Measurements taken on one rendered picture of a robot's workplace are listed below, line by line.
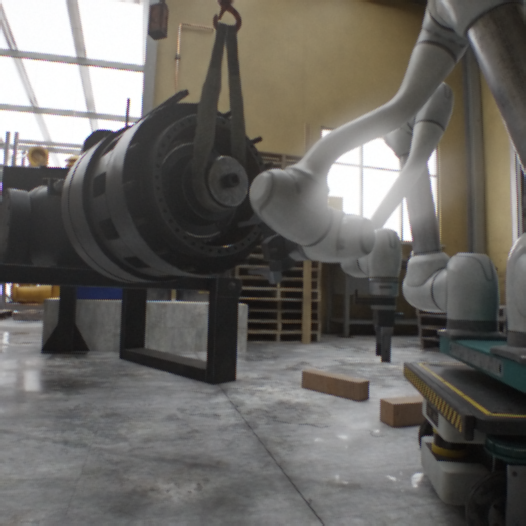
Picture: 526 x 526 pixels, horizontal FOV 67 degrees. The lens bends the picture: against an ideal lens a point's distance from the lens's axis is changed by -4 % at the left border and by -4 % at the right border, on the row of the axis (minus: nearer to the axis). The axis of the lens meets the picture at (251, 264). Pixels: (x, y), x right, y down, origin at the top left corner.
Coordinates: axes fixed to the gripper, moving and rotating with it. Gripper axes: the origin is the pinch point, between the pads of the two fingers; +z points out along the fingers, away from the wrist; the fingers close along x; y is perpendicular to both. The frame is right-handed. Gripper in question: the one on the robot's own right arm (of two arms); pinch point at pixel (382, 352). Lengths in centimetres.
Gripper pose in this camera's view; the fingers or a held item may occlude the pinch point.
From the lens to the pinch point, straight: 133.8
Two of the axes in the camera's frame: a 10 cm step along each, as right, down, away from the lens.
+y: 9.8, 0.2, -1.8
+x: 1.8, 0.8, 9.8
